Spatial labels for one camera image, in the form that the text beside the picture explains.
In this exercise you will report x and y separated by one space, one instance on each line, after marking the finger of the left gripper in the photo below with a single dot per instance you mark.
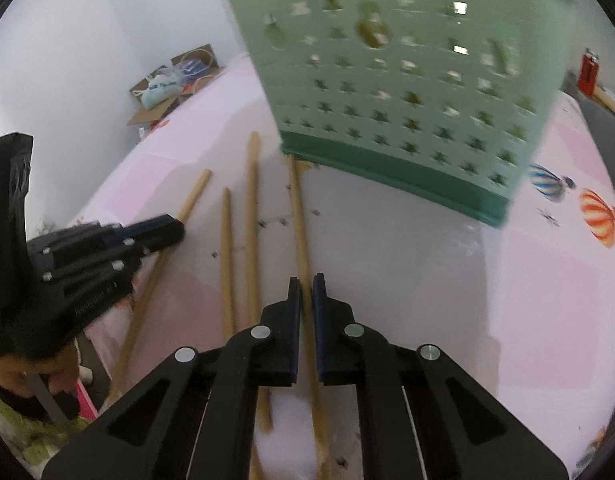
151 235

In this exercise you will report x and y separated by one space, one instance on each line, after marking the green fuzzy sleeve forearm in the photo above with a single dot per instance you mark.
33 442

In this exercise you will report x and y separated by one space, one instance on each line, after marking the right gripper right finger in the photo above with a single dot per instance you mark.
421 415

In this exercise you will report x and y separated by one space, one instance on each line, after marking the bamboo chopstick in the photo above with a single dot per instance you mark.
119 378
319 413
226 251
252 262

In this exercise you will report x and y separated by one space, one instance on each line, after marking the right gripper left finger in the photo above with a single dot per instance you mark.
193 416

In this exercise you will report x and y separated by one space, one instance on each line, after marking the cardboard box with bag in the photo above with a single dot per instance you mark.
161 91

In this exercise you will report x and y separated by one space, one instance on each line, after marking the green plastic utensil basket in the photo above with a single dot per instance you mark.
445 99

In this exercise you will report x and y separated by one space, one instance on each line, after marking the person's left hand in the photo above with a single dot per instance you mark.
59 374

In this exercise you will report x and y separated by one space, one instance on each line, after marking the grey side cabinet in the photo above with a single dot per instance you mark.
600 121

